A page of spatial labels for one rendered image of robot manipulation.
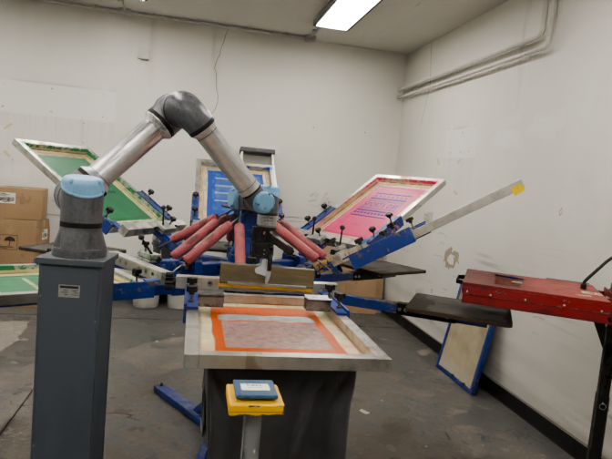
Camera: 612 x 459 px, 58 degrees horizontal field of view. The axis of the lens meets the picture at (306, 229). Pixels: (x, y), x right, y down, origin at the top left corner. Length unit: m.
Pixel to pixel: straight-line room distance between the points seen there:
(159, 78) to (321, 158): 1.94
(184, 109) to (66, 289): 0.63
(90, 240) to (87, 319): 0.22
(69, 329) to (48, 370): 0.13
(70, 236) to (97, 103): 4.67
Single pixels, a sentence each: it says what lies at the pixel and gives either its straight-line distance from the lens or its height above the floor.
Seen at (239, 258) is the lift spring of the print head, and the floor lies 1.09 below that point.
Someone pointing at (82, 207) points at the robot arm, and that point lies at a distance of 1.69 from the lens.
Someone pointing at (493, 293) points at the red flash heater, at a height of 1.07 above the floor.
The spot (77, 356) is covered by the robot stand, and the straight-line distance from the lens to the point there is 1.75.
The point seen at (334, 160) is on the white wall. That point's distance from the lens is 6.39.
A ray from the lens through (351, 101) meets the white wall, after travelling 6.49.
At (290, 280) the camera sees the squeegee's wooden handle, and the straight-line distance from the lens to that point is 2.12.
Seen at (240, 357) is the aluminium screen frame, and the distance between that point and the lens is 1.56.
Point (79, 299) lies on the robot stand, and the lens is 1.70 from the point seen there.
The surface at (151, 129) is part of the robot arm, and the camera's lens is 1.88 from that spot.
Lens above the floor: 1.48
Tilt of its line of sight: 5 degrees down
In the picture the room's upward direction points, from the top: 5 degrees clockwise
